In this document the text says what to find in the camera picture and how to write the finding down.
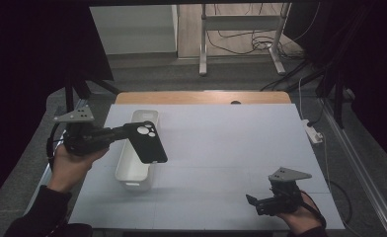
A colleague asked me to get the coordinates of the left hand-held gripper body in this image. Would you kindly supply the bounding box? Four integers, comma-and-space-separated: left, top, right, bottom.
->
52, 105, 116, 158

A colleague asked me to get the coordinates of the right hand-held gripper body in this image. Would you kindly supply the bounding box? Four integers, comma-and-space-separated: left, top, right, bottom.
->
256, 167, 313, 217

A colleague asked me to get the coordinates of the black phone case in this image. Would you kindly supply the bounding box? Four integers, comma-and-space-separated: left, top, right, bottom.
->
124, 120, 169, 165

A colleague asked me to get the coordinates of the white plastic container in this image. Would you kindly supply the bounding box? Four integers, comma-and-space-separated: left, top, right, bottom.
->
115, 109, 160, 193

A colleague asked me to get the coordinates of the person's right hand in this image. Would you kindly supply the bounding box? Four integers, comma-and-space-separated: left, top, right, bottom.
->
277, 191, 325, 235

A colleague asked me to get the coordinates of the person's left hand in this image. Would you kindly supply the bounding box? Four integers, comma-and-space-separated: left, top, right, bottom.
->
46, 144, 111, 194

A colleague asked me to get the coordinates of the black tripod stand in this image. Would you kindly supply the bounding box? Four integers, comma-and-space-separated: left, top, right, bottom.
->
63, 73, 120, 114

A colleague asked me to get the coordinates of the white power strip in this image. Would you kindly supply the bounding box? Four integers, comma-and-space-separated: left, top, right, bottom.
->
301, 118, 324, 145

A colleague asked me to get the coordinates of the wooden table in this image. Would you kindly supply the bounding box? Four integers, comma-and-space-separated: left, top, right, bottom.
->
115, 91, 292, 106

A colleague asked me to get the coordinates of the dark curtain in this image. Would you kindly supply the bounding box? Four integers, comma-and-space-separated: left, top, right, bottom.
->
283, 0, 387, 166
0, 0, 115, 211

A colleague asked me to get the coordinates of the white cabinet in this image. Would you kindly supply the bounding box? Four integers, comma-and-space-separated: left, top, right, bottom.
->
89, 4, 179, 55

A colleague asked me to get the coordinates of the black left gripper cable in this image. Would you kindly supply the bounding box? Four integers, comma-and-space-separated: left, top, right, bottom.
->
45, 121, 68, 170

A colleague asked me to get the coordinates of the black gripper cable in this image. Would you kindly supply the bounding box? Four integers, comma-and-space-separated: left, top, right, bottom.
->
45, 121, 68, 170
300, 191, 328, 229

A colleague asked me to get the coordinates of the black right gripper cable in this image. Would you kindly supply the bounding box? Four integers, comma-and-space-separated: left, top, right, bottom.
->
300, 191, 328, 229

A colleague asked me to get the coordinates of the aluminium rail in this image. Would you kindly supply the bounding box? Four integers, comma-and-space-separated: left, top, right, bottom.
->
319, 97, 387, 237

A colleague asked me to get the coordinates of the tangle of black floor cables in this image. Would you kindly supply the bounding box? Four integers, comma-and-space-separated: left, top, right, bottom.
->
206, 3, 303, 57

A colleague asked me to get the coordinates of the white metal desk frame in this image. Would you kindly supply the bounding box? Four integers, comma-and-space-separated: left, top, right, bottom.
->
198, 2, 292, 77

